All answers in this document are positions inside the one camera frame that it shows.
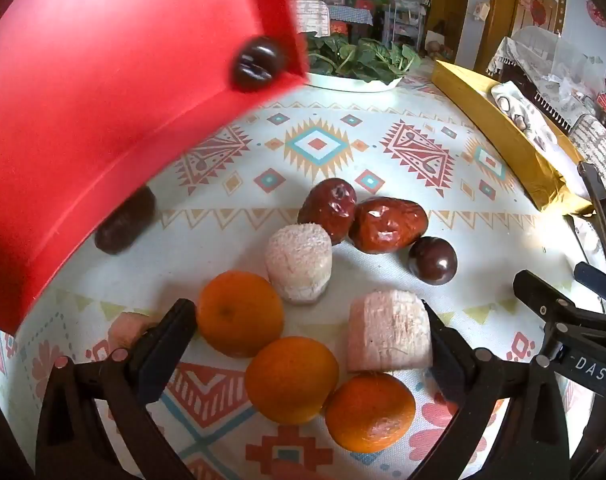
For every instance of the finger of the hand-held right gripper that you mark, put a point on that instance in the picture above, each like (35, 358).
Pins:
(573, 330)
(598, 280)

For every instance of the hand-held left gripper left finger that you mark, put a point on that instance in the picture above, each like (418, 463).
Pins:
(160, 360)

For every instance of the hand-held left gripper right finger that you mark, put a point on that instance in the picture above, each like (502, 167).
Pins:
(445, 355)

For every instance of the orange mandarin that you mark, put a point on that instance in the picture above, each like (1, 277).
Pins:
(240, 312)
(292, 380)
(370, 417)

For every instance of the red date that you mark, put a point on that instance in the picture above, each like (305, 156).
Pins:
(388, 225)
(328, 210)

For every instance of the dark brown date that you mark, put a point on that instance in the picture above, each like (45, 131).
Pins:
(128, 217)

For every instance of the red cardboard box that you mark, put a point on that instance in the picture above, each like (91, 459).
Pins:
(108, 85)

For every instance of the dark plum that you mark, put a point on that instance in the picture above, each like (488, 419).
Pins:
(257, 64)
(432, 260)

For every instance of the chair with printed cover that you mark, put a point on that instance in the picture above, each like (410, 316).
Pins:
(603, 150)

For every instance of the patterned cloth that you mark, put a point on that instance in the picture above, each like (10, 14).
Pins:
(518, 110)

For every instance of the white mesh food cover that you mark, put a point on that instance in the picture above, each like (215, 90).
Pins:
(553, 55)

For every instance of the white plate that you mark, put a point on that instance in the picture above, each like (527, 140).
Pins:
(353, 84)

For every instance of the plate of green leaves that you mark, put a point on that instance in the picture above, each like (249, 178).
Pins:
(358, 57)

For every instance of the metal storage rack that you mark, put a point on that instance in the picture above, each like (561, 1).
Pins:
(403, 22)

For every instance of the checked tablecloth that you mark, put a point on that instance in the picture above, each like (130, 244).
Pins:
(350, 14)

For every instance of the chair with white cover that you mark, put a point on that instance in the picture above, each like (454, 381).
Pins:
(310, 16)

